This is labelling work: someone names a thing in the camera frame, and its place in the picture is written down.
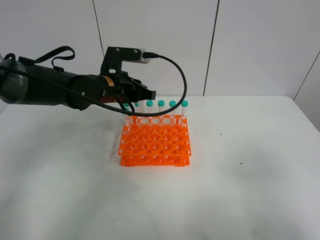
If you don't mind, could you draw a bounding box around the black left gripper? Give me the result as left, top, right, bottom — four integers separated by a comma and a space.
99, 71, 156, 103

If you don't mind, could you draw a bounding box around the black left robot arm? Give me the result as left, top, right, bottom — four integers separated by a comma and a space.
0, 56, 156, 111

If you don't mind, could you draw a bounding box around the orange test tube rack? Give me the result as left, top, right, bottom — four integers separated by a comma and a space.
118, 115, 192, 167

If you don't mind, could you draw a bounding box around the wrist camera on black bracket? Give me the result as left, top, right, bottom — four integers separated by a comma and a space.
100, 46, 151, 75

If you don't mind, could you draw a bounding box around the black camera cable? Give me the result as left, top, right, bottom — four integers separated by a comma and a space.
0, 51, 188, 118

